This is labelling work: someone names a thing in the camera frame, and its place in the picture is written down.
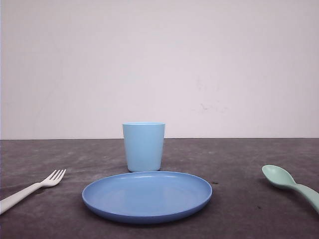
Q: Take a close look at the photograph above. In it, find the mint green plastic spoon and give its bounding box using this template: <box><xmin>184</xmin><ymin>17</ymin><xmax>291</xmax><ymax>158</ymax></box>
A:
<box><xmin>262</xmin><ymin>165</ymin><xmax>319</xmax><ymax>213</ymax></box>

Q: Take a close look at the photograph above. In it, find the white plastic fork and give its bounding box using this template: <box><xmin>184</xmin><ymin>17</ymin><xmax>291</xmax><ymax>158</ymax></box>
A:
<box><xmin>0</xmin><ymin>169</ymin><xmax>67</xmax><ymax>215</ymax></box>

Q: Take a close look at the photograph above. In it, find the blue plastic plate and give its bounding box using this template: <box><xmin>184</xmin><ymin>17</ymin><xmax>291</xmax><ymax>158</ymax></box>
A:
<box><xmin>82</xmin><ymin>171</ymin><xmax>213</xmax><ymax>224</ymax></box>

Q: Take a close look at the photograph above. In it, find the light blue plastic cup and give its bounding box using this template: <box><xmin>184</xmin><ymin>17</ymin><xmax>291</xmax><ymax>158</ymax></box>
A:
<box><xmin>123</xmin><ymin>122</ymin><xmax>165</xmax><ymax>172</ymax></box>

